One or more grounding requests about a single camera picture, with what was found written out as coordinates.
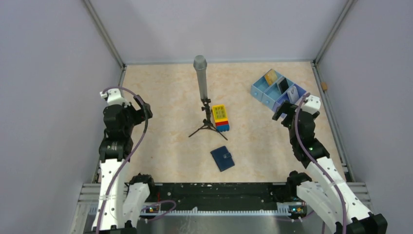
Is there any white cable duct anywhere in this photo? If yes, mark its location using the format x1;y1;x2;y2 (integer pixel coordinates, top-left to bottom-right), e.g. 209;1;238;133
89;206;291;216

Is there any light blue drawer middle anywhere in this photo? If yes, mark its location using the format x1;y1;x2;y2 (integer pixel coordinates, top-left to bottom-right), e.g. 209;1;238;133
261;76;294;110

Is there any yellow red blue toy block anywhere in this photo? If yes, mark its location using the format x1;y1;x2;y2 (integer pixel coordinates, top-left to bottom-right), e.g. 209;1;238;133
212;105;230;132

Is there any light blue drawer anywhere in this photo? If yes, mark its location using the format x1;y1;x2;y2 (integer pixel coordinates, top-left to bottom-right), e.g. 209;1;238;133
250;70;282;100
261;76;294;110

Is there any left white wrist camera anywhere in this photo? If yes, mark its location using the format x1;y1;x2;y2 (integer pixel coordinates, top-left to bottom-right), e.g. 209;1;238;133
100;88;131;107

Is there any silver credit card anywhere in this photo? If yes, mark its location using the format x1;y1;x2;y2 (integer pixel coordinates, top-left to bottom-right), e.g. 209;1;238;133
286;85;300;104

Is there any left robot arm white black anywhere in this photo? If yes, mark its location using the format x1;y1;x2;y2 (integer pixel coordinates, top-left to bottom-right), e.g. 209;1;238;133
90;103;156;234

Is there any gold credit card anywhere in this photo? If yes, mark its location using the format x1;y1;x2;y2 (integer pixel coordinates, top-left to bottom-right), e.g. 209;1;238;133
264;69;279;86

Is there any purple drawer right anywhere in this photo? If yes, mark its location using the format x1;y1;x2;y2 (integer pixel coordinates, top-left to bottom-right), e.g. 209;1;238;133
272;84;307;113

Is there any dark blue card holder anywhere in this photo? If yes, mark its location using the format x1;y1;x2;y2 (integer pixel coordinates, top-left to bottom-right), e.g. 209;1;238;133
210;146;235;172

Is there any black tripod stand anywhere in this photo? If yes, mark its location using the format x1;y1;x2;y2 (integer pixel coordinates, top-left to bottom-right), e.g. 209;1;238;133
188;98;228;140

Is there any small wooden knob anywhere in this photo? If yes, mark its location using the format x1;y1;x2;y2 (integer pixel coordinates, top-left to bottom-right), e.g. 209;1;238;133
320;82;328;92

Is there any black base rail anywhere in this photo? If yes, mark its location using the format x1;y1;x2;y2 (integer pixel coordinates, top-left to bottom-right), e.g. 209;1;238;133
146;182;309;215

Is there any aluminium frame front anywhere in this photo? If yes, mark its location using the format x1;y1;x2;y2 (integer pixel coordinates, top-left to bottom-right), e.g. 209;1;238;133
71;173;387;234

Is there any black credit card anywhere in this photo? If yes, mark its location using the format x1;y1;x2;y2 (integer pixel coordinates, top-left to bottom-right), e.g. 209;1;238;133
277;77;289;94

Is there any grey microphone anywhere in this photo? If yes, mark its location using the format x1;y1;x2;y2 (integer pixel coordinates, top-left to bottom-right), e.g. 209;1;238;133
193;55;207;100

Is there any light blue drawer left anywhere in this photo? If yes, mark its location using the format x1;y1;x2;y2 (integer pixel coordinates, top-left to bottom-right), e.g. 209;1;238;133
250;70;282;100

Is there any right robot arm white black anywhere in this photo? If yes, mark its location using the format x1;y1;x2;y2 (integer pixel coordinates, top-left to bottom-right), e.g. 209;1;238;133
273;101;388;234

